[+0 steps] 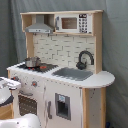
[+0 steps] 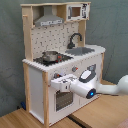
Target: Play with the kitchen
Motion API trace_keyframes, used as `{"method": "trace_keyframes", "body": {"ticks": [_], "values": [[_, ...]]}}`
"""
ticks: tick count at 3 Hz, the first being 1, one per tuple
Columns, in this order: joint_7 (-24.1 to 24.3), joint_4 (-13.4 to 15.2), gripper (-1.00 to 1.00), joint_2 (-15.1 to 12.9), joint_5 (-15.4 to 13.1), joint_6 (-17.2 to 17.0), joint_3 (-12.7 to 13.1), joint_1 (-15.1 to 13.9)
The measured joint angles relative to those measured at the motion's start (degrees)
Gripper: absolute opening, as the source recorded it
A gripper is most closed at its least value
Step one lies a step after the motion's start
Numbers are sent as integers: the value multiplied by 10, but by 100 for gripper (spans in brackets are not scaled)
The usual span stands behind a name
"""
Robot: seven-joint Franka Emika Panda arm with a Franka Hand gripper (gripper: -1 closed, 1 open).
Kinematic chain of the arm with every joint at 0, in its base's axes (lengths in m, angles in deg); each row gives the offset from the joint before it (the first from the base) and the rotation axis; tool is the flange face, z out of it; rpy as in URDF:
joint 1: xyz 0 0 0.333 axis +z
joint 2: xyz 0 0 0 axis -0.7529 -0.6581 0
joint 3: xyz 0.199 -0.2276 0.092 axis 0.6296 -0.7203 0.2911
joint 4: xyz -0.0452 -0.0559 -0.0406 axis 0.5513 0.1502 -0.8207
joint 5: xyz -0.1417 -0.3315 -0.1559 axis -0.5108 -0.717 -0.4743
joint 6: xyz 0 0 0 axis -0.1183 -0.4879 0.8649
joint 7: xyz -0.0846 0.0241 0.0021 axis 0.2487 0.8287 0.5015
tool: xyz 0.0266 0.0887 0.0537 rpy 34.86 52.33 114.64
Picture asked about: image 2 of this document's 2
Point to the black stovetop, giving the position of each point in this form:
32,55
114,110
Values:
60,58

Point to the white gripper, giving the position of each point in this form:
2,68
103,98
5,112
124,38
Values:
63,83

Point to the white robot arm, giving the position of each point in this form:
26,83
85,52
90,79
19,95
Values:
87,85

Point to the white toy microwave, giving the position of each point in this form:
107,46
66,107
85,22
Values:
77,11

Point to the grey range hood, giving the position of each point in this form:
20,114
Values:
48,18

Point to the small silver pot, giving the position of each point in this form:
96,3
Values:
50,55

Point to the wooden toy kitchen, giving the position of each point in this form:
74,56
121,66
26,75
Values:
40,95

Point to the oven door with window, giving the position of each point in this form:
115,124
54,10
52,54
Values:
63,99

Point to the red oven knob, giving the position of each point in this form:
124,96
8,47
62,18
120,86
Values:
56,75
74,69

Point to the grey sink basin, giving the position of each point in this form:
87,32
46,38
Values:
79,51

